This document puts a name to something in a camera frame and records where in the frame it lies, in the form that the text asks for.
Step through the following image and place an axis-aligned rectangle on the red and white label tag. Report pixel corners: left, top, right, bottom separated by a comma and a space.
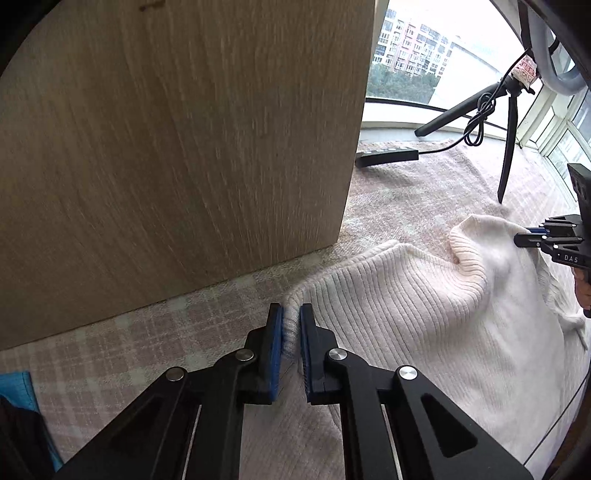
512, 54, 540, 91

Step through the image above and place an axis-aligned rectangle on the thin black cable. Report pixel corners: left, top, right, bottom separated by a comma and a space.
524, 367, 591, 465

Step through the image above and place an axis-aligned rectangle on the person's right hand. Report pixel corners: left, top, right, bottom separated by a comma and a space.
574, 270, 591, 319

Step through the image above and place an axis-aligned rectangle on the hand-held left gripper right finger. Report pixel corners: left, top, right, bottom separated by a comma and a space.
300, 303, 535, 480

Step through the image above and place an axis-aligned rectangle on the black inline control bar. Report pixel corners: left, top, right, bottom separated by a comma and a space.
355, 147, 420, 168

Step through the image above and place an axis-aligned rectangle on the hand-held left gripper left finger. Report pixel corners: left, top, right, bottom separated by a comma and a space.
53, 302, 284, 480

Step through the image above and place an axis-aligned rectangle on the blue cloth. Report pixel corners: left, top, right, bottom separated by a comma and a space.
0, 371, 64, 472

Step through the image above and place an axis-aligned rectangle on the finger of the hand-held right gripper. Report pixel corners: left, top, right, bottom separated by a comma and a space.
527, 215, 583, 236
513, 233, 584, 248

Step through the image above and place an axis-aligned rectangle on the black tripod with ring light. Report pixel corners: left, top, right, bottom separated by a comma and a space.
362, 0, 591, 185

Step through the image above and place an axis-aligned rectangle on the white ribbed knit sweater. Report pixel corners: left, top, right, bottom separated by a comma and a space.
283, 215, 591, 478

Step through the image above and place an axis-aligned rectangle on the black coiled cable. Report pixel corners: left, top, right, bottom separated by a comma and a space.
417, 47, 533, 155

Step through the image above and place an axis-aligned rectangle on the pink checked blanket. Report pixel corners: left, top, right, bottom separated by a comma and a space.
0, 137, 591, 480

